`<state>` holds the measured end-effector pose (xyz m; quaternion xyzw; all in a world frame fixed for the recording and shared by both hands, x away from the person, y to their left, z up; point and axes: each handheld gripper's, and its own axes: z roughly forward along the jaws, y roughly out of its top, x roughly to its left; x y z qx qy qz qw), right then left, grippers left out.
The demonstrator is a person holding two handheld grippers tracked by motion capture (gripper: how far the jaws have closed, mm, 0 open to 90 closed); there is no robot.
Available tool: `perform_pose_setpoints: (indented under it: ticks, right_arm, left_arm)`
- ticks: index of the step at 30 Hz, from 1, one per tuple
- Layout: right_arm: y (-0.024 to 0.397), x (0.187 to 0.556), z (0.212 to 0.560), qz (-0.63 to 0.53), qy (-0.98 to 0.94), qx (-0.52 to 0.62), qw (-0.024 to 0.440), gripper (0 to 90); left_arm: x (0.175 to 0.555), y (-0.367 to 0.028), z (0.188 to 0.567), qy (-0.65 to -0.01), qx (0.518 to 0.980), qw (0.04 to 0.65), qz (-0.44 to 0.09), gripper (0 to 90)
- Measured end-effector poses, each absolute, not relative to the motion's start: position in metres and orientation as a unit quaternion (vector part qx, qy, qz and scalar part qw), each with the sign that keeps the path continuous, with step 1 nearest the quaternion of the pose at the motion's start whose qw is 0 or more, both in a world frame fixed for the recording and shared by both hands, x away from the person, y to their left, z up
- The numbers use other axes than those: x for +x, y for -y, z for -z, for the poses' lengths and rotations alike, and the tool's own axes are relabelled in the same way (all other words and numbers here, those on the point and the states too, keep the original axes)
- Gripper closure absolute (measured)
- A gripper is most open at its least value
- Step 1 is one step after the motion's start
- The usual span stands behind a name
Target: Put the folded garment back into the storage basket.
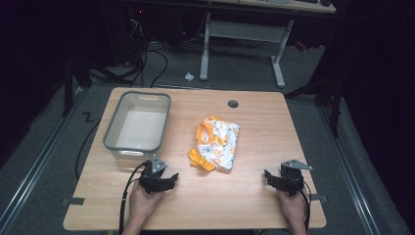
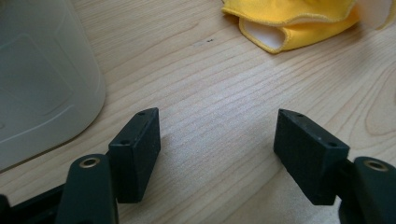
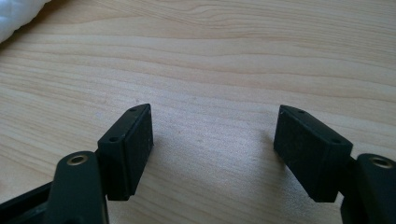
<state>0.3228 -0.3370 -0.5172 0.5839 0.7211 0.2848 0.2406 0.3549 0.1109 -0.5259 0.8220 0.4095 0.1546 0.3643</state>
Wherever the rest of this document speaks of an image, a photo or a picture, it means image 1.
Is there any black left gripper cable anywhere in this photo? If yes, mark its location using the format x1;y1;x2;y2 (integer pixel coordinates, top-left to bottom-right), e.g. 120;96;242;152
117;161;149;235

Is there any grey tape strip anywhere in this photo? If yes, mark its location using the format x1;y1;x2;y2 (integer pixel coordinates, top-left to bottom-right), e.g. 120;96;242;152
309;193;329;204
61;197;86;207

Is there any person's left hand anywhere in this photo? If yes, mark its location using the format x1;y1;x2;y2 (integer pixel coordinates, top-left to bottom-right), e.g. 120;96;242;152
128;181;164;227

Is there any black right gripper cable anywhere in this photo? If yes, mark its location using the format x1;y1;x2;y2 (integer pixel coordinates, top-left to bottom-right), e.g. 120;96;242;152
298;182;312;231

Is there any bundle of black floor cables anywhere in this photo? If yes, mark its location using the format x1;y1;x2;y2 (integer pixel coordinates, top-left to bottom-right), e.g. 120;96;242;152
92;13;169;89

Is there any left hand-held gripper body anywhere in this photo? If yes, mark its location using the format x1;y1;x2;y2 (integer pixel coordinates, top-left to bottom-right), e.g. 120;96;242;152
138;154;170;196

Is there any metal floor rail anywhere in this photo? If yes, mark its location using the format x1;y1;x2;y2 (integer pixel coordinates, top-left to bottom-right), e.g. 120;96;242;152
0;87;86;229
317;104;382;235

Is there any orange and white printed garment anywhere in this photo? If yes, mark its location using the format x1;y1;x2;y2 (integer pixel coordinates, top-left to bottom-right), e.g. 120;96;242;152
187;114;242;172

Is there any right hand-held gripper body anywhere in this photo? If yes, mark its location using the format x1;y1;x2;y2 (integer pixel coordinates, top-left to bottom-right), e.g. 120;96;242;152
276;159;313;198

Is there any white plastic bin grey rim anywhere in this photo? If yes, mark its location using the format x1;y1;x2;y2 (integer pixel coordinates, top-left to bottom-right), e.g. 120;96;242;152
102;90;172;162

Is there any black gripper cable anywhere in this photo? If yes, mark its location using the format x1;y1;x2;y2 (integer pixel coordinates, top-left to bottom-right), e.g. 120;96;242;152
298;182;312;231
117;161;149;235

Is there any black metal stand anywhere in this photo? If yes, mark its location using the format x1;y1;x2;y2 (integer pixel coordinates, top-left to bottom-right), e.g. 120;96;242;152
61;53;94;118
284;65;344;139

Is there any person's right hand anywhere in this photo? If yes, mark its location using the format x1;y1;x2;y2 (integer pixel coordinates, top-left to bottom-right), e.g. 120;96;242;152
277;187;309;227

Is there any thin black floor cable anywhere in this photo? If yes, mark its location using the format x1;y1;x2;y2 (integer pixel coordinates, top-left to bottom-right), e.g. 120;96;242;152
74;118;103;181

